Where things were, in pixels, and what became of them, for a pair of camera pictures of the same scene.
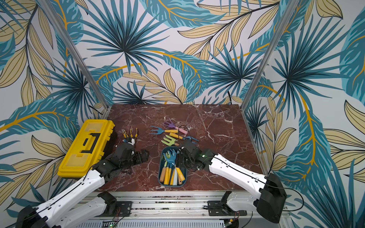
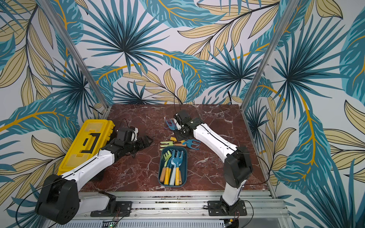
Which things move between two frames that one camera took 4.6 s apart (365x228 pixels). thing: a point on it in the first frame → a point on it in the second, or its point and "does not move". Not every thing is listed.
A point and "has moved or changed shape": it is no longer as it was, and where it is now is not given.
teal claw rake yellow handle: [171, 158] has moved or changed shape
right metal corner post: [270, 52] does not move
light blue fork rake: [175, 177] → [173, 162]
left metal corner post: [85, 65] does not move
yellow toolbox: [96, 142] does not move
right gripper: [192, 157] → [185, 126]
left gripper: [139, 160] → [141, 145]
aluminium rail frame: [179, 209] does not move
